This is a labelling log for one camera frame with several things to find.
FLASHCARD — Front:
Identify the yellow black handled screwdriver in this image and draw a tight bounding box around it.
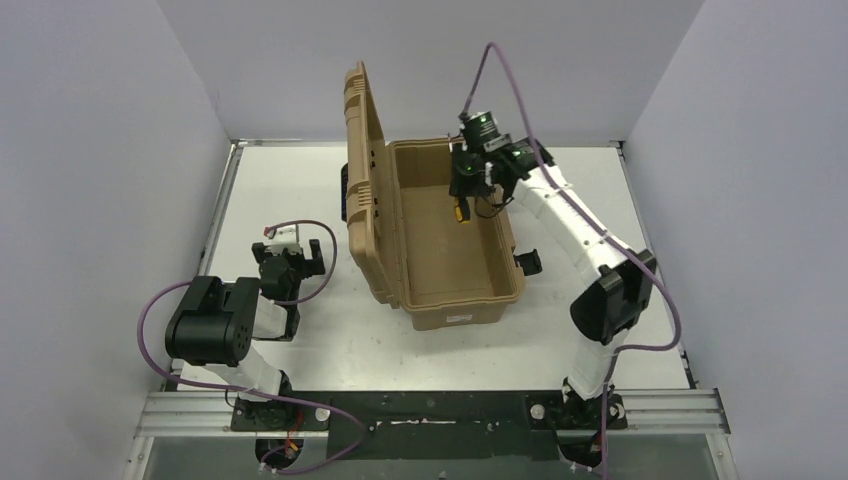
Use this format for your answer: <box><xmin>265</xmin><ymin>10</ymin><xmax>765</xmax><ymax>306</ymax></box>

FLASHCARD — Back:
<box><xmin>454</xmin><ymin>197</ymin><xmax>471</xmax><ymax>224</ymax></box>

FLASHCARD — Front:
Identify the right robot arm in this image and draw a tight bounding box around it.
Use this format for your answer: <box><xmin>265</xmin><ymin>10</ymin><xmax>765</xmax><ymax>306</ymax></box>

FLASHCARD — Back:
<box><xmin>448</xmin><ymin>111</ymin><xmax>656</xmax><ymax>429</ymax></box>

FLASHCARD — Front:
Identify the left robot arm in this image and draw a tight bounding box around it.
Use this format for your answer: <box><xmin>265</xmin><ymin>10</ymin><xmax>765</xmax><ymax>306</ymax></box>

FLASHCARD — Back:
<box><xmin>164</xmin><ymin>239</ymin><xmax>326</xmax><ymax>431</ymax></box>

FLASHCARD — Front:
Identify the tan plastic tool box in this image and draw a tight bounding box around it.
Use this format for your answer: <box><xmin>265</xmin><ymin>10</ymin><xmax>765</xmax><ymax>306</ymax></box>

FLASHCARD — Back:
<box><xmin>341</xmin><ymin>62</ymin><xmax>525</xmax><ymax>331</ymax></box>

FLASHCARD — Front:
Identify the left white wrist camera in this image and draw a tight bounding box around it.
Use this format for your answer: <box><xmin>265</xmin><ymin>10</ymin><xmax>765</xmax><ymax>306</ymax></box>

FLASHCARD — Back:
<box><xmin>263</xmin><ymin>225</ymin><xmax>302</xmax><ymax>255</ymax></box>

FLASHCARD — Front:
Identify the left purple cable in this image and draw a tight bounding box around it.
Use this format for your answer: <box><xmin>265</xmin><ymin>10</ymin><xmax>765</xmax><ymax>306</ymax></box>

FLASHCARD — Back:
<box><xmin>136</xmin><ymin>219</ymin><xmax>368</xmax><ymax>476</ymax></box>

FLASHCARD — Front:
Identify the aluminium mounting rail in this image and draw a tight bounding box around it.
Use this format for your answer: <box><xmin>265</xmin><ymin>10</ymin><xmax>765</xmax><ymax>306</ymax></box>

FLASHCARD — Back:
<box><xmin>135</xmin><ymin>389</ymin><xmax>730</xmax><ymax>439</ymax></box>

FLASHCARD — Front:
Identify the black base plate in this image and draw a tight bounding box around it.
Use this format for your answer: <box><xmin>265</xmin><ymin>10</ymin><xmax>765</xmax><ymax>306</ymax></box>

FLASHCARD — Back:
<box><xmin>228</xmin><ymin>390</ymin><xmax>628</xmax><ymax>468</ymax></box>

